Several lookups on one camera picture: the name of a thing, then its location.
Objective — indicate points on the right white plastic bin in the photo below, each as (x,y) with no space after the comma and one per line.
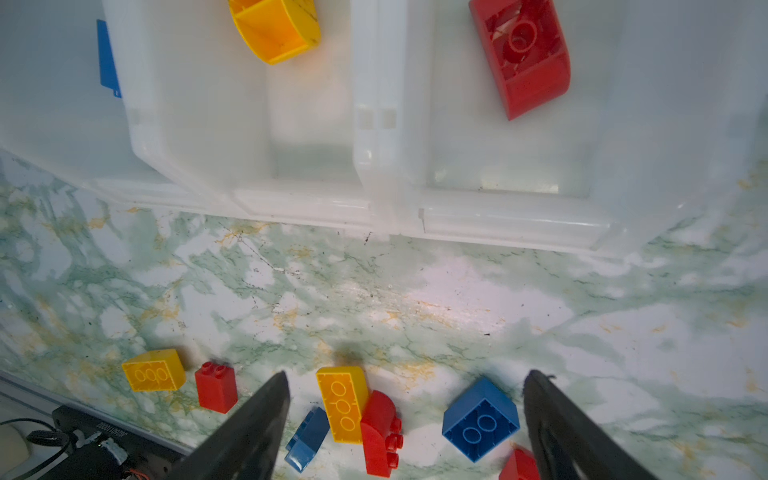
(658,121)

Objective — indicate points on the left white plastic bin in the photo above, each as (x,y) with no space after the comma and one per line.
(56,115)

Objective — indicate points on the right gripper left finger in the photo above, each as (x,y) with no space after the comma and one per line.
(247,444)

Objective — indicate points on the yellow round lego piece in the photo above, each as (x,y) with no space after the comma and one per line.
(277,30)

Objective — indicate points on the blue square lego brick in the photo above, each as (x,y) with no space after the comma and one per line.
(480,419)

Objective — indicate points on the red curved lego brick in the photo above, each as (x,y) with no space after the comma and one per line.
(382,437)

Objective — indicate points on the yellow wide lego brick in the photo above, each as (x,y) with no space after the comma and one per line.
(157,370)

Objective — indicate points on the red arched lego brick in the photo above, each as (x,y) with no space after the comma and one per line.
(526,51)

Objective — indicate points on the small blue lego brick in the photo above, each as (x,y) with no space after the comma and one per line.
(307,440)

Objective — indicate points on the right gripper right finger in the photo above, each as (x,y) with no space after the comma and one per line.
(566,443)

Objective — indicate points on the yellow long lego brick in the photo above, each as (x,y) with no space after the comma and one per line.
(345,393)

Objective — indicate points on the small red lego brick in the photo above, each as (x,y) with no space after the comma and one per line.
(216,387)

